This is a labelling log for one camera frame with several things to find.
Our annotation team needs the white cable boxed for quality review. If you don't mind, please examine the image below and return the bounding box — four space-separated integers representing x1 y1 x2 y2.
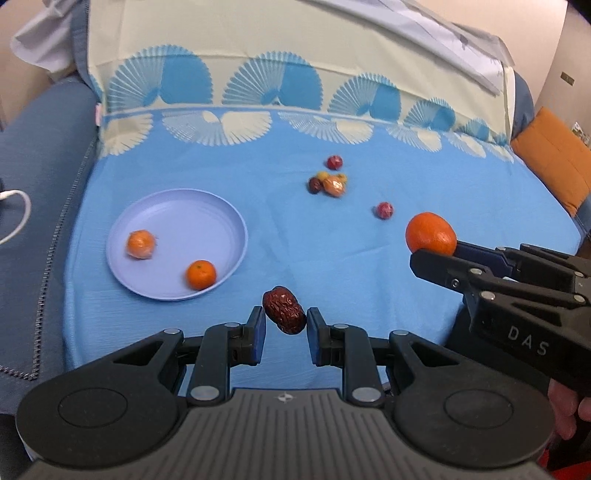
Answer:
0 189 32 246

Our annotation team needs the plastic-wrapped yellow-orange fruit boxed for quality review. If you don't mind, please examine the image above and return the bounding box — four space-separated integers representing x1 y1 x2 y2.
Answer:
322 176 347 199

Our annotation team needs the blue fan-printed bedsheet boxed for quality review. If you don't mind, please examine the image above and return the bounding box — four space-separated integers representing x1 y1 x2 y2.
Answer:
62 0 583 386

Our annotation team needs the white cloth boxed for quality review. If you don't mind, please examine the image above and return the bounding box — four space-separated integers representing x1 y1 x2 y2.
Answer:
9 0 89 78

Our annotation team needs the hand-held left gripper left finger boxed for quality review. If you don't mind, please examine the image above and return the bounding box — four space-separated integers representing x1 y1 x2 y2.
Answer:
108 305 267 407

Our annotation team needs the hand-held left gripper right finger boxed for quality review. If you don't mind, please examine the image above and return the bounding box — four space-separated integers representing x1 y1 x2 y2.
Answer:
306 307 468 407

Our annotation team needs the orange pillow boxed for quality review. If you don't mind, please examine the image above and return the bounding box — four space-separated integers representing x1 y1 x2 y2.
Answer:
510 107 591 219

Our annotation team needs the person's right hand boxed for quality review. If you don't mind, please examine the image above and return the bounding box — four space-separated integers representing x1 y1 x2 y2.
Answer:
549 377 591 440

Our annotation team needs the large mandarin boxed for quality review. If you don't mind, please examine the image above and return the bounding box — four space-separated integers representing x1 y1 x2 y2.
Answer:
405 212 458 256

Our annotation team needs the plastic-wrapped orange kumquat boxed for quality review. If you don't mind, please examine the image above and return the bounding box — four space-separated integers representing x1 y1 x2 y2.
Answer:
126 230 158 261

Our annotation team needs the light blue plastic plate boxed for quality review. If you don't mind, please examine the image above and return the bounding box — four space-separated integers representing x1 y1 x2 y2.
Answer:
106 188 249 302

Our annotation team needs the small mandarin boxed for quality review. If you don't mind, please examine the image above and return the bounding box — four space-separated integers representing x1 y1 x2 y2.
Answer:
185 260 217 291

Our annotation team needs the wrinkled red date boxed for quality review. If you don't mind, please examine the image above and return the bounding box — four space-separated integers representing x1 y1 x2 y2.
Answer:
262 285 308 335

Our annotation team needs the clear plastic sheet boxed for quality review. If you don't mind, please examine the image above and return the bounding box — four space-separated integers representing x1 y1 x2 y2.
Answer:
318 0 517 96

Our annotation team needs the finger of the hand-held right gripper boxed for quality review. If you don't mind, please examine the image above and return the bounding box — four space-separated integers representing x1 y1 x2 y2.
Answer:
410 248 591 309
456 240 591 280

